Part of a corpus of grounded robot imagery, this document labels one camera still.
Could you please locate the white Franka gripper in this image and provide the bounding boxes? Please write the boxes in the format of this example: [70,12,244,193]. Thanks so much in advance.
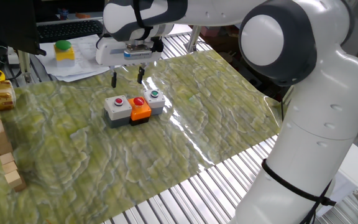
[95,37,163,89]

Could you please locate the white box green button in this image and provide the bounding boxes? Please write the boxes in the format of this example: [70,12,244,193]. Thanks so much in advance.
[142,88,166,116]

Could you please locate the orange box red mushroom button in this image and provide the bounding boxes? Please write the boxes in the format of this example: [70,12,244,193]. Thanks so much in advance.
[127,96,152,126]

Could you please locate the grey box small red button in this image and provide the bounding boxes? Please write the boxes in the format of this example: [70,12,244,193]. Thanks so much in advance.
[103,95,133,129]

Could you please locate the white paper sheets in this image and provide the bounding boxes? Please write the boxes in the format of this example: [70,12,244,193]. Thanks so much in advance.
[37,34,119,83]

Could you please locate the yellow box green mushroom button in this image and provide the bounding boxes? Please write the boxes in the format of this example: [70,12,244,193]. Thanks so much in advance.
[53,39,76,68]

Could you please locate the black keyboard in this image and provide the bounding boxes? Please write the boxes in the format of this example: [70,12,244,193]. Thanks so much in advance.
[37,19,104,44]

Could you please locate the green marble pattern mat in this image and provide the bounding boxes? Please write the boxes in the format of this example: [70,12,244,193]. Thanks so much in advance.
[0,49,284,224]

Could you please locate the white power adapter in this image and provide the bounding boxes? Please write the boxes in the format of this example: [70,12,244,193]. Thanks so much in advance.
[7,46,20,65]

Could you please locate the black monitor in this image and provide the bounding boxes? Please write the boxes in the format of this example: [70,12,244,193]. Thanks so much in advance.
[0,0,47,57]

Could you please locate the small wooden block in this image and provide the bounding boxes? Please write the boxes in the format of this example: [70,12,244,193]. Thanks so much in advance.
[1,161,19,175]
[0,152,16,166]
[4,170,27,193]

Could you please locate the white flat box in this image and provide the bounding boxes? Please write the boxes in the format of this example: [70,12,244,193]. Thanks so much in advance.
[317,143,358,218]

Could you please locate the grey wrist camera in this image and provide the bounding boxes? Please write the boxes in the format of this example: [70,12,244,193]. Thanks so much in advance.
[123,43,154,60]

